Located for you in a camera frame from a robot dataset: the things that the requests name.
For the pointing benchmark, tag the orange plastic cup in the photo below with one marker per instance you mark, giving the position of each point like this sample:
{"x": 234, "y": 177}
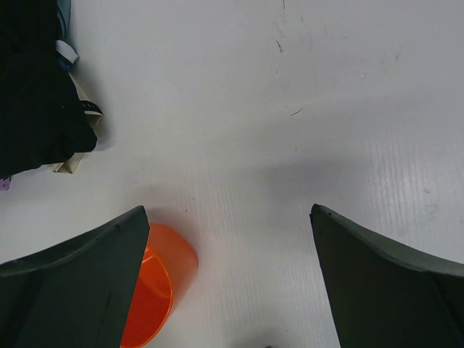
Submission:
{"x": 168, "y": 269}

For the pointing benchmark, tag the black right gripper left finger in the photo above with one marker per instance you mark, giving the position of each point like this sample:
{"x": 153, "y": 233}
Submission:
{"x": 76, "y": 293}

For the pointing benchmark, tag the black cloth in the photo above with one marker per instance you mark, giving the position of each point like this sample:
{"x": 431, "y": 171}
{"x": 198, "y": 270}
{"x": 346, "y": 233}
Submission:
{"x": 36, "y": 91}

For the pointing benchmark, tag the blue white patterned cloth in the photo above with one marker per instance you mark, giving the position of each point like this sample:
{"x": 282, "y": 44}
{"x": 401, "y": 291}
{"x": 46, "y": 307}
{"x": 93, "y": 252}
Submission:
{"x": 68, "y": 56}

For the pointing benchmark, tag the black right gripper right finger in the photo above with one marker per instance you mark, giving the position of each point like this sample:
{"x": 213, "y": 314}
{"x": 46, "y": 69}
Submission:
{"x": 383, "y": 293}

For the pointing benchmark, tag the cream canvas cloth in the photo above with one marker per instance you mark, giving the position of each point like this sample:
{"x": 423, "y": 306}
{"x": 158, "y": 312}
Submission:
{"x": 80, "y": 129}

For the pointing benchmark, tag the lilac purple shirt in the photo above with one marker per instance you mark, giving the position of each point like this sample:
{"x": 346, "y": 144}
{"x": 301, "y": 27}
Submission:
{"x": 5, "y": 183}

